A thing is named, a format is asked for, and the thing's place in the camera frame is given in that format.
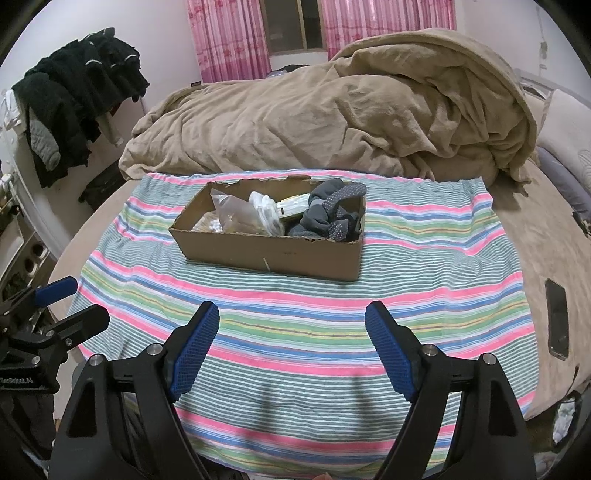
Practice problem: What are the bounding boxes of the cotton swab bag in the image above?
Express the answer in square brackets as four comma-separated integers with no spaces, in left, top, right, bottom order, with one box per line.
[191,211,223,234]

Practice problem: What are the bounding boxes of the clear bag with snacks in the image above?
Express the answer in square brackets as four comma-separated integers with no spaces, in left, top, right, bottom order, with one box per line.
[211,188,270,235]

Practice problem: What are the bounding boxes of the white socks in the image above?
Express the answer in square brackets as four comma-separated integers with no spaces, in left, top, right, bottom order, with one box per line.
[249,191,284,237]

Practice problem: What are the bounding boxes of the capybara tissue pack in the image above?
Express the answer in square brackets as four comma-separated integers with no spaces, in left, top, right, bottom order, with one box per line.
[276,193,310,221]

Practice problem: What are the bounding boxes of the grey dotted socks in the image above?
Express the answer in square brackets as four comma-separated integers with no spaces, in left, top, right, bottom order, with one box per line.
[303,178,367,242]

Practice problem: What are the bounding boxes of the grey fuzzy socks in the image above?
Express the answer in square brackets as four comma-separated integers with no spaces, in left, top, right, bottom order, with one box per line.
[287,208,331,238]

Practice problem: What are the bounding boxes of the black suitcase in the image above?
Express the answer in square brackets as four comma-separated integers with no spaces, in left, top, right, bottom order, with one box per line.
[78,161,125,211]

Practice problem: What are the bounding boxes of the black phone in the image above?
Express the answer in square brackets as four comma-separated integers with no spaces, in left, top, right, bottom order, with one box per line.
[545,279,570,361]

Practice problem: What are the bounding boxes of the black hanging clothes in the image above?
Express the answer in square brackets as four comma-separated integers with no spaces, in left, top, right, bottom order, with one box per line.
[12,27,149,188]

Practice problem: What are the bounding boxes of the striped pastel towel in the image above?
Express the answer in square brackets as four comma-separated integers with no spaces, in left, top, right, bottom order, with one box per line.
[71,173,539,479]

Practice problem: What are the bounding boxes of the beige bed sheet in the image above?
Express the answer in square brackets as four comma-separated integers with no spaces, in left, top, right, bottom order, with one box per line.
[489,161,590,419]

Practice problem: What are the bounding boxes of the grey pillow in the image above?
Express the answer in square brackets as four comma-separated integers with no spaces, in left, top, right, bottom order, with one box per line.
[537,147,591,221]

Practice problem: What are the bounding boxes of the brown cardboard box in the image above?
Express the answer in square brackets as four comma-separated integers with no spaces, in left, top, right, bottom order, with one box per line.
[169,175,366,281]

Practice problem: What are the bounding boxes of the white embroidered pillow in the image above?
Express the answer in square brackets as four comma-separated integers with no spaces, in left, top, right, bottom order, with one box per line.
[538,89,591,192]

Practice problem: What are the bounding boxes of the pink curtain left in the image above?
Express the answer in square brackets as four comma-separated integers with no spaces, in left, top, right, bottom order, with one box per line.
[185,0,271,83]

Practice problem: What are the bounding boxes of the pink curtain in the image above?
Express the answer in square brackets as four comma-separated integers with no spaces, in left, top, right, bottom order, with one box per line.
[318,0,457,58]
[185,0,271,83]

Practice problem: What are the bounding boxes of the tan rumpled duvet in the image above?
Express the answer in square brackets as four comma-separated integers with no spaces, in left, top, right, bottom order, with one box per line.
[119,29,538,184]

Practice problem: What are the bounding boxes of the pink curtain right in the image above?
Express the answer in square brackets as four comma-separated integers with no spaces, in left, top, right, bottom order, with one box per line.
[318,0,457,58]

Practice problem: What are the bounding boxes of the window with frame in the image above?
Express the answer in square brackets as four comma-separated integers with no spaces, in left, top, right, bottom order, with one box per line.
[259,0,325,55]

